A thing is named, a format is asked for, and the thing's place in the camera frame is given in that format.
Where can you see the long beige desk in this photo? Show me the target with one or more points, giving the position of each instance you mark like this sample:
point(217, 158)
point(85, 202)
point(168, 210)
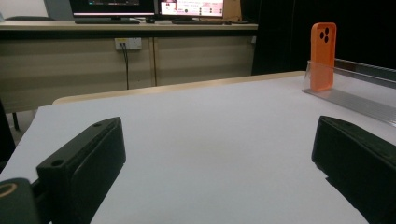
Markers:
point(77, 68)

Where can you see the white wall socket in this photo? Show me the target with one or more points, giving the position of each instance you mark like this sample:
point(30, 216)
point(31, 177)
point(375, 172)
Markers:
point(128, 43)

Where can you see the grey panel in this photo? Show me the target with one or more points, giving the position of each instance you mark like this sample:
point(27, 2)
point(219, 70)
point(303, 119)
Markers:
point(59, 9)

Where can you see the clear plastic container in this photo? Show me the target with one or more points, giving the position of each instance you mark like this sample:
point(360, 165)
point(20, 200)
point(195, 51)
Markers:
point(358, 102)

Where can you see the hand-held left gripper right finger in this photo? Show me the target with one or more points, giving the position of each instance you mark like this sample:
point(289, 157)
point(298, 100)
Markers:
point(358, 168)

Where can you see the bright screen monitor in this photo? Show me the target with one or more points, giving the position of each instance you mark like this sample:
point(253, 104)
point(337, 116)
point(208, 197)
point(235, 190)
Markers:
point(191, 7)

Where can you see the dark screen monitor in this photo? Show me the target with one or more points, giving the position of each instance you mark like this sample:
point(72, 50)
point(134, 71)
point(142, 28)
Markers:
point(112, 6)

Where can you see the orange phone case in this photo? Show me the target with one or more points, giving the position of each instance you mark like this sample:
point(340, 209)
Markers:
point(323, 59)

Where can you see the brown cardboard box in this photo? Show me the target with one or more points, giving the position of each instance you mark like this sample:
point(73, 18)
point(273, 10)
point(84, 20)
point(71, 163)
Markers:
point(232, 9)

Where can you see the white table sheet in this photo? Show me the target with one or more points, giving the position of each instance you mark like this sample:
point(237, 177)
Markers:
point(202, 124)

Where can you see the black keyboard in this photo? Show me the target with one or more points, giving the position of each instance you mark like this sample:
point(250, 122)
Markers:
point(107, 21)
point(202, 22)

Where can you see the black computer mouse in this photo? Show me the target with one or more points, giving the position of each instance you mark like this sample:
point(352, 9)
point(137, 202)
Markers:
point(150, 20)

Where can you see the black curtain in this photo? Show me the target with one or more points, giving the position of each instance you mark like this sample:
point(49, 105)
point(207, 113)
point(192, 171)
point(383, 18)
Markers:
point(280, 37)

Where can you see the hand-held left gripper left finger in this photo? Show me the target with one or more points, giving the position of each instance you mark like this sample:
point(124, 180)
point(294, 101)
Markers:
point(81, 174)

